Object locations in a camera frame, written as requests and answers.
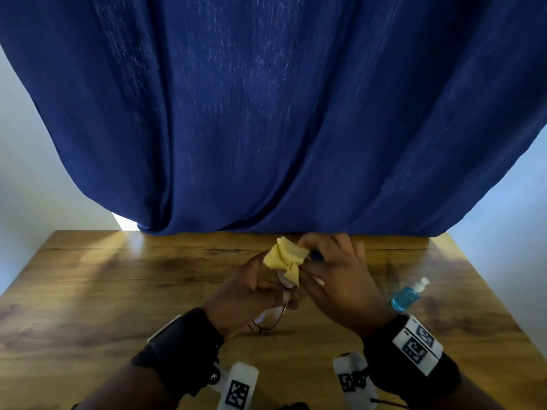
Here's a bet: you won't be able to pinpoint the person's left hand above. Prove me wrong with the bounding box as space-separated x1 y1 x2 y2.
201 251 302 340

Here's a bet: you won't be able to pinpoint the person's right hand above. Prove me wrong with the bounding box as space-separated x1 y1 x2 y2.
297 233 396 340

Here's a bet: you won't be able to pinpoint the round black-framed eyeglasses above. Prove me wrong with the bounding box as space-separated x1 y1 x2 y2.
247 268 298 334

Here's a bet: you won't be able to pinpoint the blue spray bottle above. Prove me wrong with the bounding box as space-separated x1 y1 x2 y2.
391 277 430 313

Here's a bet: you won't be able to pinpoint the yellow cleaning cloth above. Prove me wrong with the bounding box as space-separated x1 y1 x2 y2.
263 236 309 286

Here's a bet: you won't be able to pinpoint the person's left forearm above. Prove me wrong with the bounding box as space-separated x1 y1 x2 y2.
75 364 180 410

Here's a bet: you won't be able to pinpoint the person's right forearm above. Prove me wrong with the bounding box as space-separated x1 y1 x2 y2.
406 373 496 410

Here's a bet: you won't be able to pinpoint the black left wristband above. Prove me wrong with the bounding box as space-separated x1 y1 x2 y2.
131 307 225 400

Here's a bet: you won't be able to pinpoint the black wristband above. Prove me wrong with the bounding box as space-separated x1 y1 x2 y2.
131 307 225 400
362 313 462 402

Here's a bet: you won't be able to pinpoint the white left wristband marker tag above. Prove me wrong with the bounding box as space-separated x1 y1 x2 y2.
147 314 182 345

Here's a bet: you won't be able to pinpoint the white wristband marker tag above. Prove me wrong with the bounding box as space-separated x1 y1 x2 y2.
147 314 182 345
392 315 444 377

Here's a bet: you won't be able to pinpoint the black right wristband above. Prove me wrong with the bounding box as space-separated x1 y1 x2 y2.
362 313 462 402

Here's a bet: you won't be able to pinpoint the white right wristband marker tag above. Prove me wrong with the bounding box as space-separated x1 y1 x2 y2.
392 315 444 377

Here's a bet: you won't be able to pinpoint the blue curtain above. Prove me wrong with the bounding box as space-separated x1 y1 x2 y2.
0 0 547 237

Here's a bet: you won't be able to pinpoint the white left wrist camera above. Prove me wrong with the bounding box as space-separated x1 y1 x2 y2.
209 361 259 410

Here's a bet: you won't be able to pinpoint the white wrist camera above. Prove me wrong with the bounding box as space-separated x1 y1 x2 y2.
209 361 259 410
332 352 379 410

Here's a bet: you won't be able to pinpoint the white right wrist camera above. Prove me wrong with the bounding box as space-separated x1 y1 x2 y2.
332 352 379 410

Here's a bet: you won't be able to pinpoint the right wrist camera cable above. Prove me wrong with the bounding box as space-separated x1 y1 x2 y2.
369 397 409 409

